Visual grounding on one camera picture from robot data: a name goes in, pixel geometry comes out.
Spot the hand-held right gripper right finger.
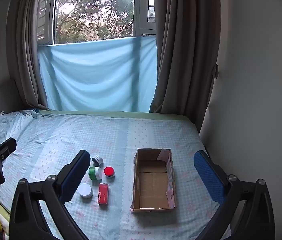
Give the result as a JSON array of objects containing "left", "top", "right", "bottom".
[{"left": 193, "top": 150, "right": 277, "bottom": 240}]

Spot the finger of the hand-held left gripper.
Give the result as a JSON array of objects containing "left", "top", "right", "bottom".
[{"left": 0, "top": 137, "right": 17, "bottom": 166}]

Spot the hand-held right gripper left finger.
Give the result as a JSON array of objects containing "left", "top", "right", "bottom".
[{"left": 9, "top": 149, "right": 91, "bottom": 240}]

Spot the green jar with white lid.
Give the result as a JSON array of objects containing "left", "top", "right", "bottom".
[{"left": 88, "top": 166, "right": 103, "bottom": 181}]

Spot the small white jar black label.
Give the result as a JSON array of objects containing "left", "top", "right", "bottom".
[{"left": 92, "top": 155, "right": 105, "bottom": 168}]

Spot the red carton box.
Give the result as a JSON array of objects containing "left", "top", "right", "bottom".
[{"left": 98, "top": 183, "right": 111, "bottom": 206}]

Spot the cardboard box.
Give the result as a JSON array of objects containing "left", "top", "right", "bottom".
[{"left": 130, "top": 148, "right": 177, "bottom": 213}]

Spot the red lid jar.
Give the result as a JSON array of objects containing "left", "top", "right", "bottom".
[{"left": 103, "top": 166, "right": 116, "bottom": 179}]

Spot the light blue cloth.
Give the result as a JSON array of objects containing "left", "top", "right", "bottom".
[{"left": 38, "top": 36, "right": 158, "bottom": 113}]

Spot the tree outside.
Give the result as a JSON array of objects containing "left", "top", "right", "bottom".
[{"left": 55, "top": 0, "right": 135, "bottom": 43}]

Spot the window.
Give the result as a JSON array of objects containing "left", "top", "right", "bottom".
[{"left": 37, "top": 0, "right": 157, "bottom": 46}]

